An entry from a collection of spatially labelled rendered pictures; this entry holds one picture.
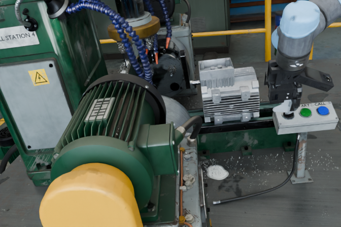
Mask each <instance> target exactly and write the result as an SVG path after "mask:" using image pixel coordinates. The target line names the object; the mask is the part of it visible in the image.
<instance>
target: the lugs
mask: <svg viewBox="0 0 341 227"><path fill-rule="evenodd" d="M251 84H252V89H258V88H259V83H258V81H252V82H251ZM201 94H202V95H204V94H208V89H207V86H203V87H201ZM252 116H253V118H259V116H260V115H259V112H255V113H252ZM204 122H205V123H210V122H211V118H205V117H204Z"/></svg>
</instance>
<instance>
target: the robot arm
mask: <svg viewBox="0 0 341 227"><path fill-rule="evenodd" d="M339 17H341V0H309V1H296V2H295V3H294V2H291V3H290V4H288V5H287V6H286V7H285V8H284V10H283V15H282V18H281V21H280V25H279V26H278V27H277V28H276V30H275V31H274V32H273V33H272V35H271V41H272V44H273V46H274V47H275V48H276V49H277V53H276V59H274V60H269V61H268V69H267V71H266V72H265V78H264V85H267V86H268V88H269V92H268V98H269V103H270V104H271V103H281V105H278V106H276V107H274V108H273V111H274V112H284V113H285V114H286V115H288V114H291V113H293V112H294V111H296V110H297V109H298V108H299V105H300V100H301V97H302V84H304V85H307V86H310V87H313V88H316V89H319V90H322V91H326V92H328V91H329V90H330V89H331V88H333V87H334V84H333V81H332V78H331V76H330V74H327V73H324V72H321V71H319V70H316V69H313V68H310V67H307V64H308V61H309V57H310V53H311V49H312V45H313V41H314V39H315V37H316V36H318V35H319V34H320V33H321V32H322V31H324V30H325V29H326V28H327V27H328V26H329V25H330V24H332V23H333V22H334V21H335V20H336V19H337V18H339ZM266 78H267V81H268V82H266Z"/></svg>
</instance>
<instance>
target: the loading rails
mask: <svg viewBox="0 0 341 227"><path fill-rule="evenodd" d="M278 105H281V103H271V104H270V103H269V101H262V102H260V109H259V110H260V111H259V115H260V116H259V118H253V117H251V120H249V121H246V122H241V121H240V120H235V121H225V122H223V123H222V124H217V125H214V121H211V122H210V123H205V122H204V113H203V108H196V109H187V111H188V113H189V114H190V116H191V118H192V117H194V116H200V117H201V118H202V126H201V129H200V131H199V133H198V135H197V137H196V141H197V154H198V155H199V157H200V160H205V159H210V154H213V153H224V152H234V151H241V153H242V156H248V155H252V149H262V148H273V147H283V148H284V151H285V152H292V151H294V149H295V144H296V133H290V134H279V135H278V134H277V132H276V128H275V125H274V121H273V118H272V114H273V108H274V107H276V106H278Z"/></svg>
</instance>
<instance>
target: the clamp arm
mask: <svg viewBox="0 0 341 227"><path fill-rule="evenodd" d="M178 56H179V60H181V65H182V70H183V80H185V85H186V89H191V86H192V85H191V84H192V82H191V81H190V77H189V71H188V65H187V60H186V54H185V50H180V53H179V54H178Z"/></svg>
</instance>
